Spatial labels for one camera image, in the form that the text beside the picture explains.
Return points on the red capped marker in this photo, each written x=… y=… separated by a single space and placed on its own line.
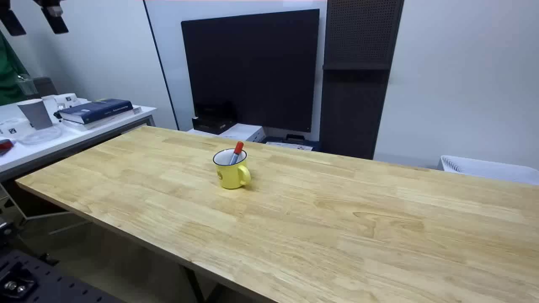
x=236 y=154

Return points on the yellow enamel mug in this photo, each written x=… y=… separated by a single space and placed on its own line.
x=231 y=169

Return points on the white box under monitor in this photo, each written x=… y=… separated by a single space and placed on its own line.
x=245 y=134

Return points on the black monitor screen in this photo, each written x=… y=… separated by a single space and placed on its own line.
x=255 y=68

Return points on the white bin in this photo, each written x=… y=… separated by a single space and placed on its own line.
x=485 y=169

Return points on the dark blue book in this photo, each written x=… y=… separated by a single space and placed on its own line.
x=95 y=110

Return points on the grey card stand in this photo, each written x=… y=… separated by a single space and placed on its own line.
x=36 y=114

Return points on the white side table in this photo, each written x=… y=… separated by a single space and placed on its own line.
x=36 y=149

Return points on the green garment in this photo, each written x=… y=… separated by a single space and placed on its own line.
x=14 y=78

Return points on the dark brown wall cabinet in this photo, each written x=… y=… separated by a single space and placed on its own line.
x=359 y=50

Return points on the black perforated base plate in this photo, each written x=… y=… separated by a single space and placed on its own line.
x=29 y=280

